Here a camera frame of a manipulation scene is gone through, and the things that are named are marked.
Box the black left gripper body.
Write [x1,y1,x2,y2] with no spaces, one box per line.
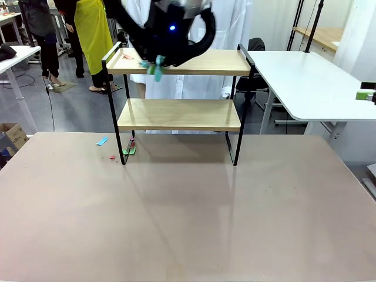
[129,0,194,68]

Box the wooden background table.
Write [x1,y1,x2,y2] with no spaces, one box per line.
[292,26,344,53]

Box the person in yellow apron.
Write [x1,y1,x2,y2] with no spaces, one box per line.
[54,0,123,95]

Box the person in white coat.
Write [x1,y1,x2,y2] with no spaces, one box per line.
[121,0,253,135]

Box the large white side table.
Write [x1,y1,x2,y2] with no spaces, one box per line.
[246,50,376,147]

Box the black upright pole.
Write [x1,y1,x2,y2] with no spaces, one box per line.
[304,0,325,53]

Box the grey floor mat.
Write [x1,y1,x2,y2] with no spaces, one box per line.
[48,81,78,93]

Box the black tripod stand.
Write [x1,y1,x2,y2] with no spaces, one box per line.
[286,0,305,52]

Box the black office chair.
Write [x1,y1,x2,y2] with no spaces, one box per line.
[234,37,271,109]

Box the person in dark clothes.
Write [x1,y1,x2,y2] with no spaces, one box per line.
[18,0,67,88]

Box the small white side table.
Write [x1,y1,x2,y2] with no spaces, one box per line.
[0,45,42,133]

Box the black bundle on table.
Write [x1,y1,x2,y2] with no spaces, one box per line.
[0,44,18,61]

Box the grey background desk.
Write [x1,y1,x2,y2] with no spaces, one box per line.
[0,11,23,45]

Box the brown cardboard box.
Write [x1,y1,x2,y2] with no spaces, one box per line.
[0,122,29,156]

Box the wooden two-tier black-frame shelf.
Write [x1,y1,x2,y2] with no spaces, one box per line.
[101,41,258,167]

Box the black sleeved left arm cable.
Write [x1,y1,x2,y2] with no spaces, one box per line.
[182,7,217,64]

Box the grey metal mount plate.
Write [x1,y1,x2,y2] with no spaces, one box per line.
[361,163,376,202]

